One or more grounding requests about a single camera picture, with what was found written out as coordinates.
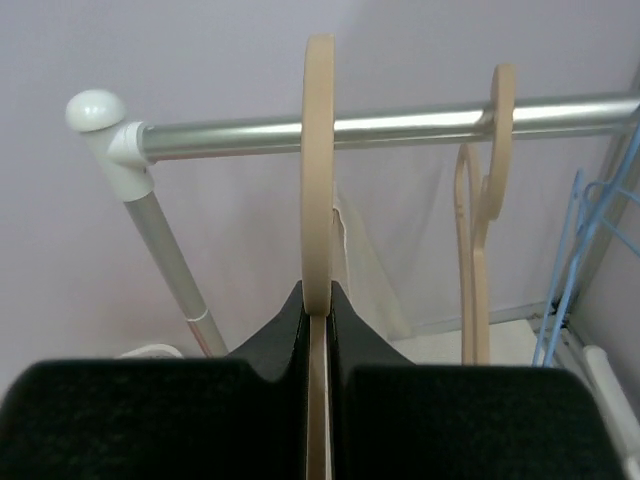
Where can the white clothes rack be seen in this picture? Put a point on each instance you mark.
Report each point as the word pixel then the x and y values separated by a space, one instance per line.
pixel 125 150

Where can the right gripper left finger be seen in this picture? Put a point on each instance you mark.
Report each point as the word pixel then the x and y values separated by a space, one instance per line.
pixel 242 416

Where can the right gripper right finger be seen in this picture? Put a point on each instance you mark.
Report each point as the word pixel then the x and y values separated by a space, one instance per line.
pixel 395 419

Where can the blue hanger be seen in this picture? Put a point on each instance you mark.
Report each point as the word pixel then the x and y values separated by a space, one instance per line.
pixel 562 275
pixel 597 197

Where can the white perforated plastic basket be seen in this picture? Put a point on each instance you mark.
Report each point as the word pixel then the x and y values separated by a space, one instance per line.
pixel 152 351

